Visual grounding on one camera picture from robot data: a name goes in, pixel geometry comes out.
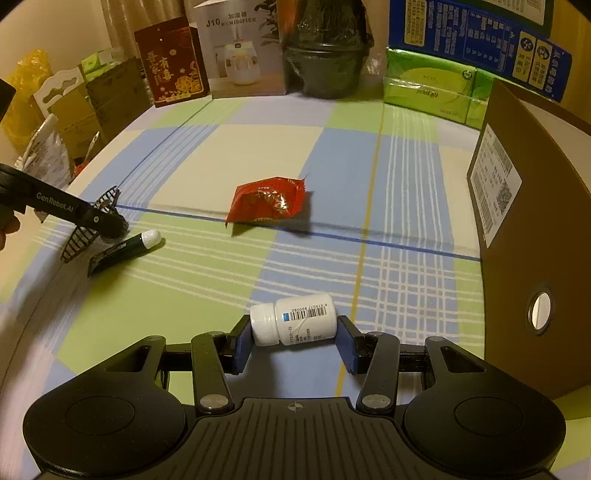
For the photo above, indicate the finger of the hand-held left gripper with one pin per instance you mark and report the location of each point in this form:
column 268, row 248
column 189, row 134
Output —
column 108, row 226

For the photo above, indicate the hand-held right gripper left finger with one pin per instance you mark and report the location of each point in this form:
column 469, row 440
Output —
column 241, row 350

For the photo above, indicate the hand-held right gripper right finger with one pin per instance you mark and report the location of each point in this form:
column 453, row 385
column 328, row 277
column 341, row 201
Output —
column 346, row 350

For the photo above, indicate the white pill bottle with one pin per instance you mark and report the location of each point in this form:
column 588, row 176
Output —
column 300, row 323

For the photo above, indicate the large brown cardboard box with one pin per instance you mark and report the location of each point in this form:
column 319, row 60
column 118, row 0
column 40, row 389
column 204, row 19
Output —
column 535, row 194

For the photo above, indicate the checked tablecloth desktop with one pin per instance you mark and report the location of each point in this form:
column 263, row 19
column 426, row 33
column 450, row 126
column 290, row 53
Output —
column 323, row 258

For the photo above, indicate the person's left hand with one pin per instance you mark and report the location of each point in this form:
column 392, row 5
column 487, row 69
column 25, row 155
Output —
column 9, row 228

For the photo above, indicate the dark green ointment tube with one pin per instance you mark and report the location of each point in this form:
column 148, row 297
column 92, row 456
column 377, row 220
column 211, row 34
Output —
column 120, row 251

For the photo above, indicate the silver foil bag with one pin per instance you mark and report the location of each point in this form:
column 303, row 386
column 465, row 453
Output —
column 46, row 152

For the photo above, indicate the yellow plastic bag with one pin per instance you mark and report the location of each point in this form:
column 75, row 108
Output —
column 27, row 78

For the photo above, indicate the dark brown cardboard box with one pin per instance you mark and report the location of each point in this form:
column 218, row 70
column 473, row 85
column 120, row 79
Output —
column 117, row 97

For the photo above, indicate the light green packet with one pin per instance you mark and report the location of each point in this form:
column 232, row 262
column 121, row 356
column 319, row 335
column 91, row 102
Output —
column 99, row 62

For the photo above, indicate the red snack packet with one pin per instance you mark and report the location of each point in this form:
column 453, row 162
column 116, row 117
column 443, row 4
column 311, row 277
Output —
column 268, row 198

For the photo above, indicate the red gold patterned box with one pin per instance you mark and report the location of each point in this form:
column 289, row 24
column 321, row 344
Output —
column 173, row 64

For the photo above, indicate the beige curtain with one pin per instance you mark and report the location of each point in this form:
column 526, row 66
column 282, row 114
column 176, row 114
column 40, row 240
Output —
column 138, row 18

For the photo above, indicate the white humidifier box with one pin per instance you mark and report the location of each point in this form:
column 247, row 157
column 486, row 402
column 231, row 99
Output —
column 240, row 50

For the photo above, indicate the green tissue pack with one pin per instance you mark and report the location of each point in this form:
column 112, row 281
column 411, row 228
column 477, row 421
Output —
column 429, row 71
column 429, row 106

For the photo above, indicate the black pot in plastic wrap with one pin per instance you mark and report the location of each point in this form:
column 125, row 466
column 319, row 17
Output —
column 323, row 64

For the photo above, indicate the blue printed carton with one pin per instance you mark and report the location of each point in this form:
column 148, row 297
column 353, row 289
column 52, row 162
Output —
column 485, row 41

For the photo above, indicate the dark green printed carton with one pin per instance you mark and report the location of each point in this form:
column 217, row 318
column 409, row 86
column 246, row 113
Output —
column 526, row 9

